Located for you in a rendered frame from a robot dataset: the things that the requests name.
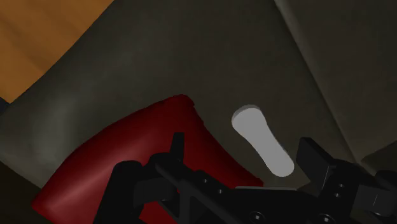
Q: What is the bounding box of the white flat oblong object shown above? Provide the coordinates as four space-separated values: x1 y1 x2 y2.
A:
230 104 295 178

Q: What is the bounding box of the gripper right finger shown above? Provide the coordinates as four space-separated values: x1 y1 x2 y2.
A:
295 136 397 224

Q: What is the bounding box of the red cushion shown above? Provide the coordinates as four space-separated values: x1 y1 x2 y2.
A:
31 94 265 224

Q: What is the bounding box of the dark grey sofa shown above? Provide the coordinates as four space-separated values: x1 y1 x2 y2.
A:
0 0 397 224

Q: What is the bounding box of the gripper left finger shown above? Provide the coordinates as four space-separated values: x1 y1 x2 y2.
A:
93 131 241 224

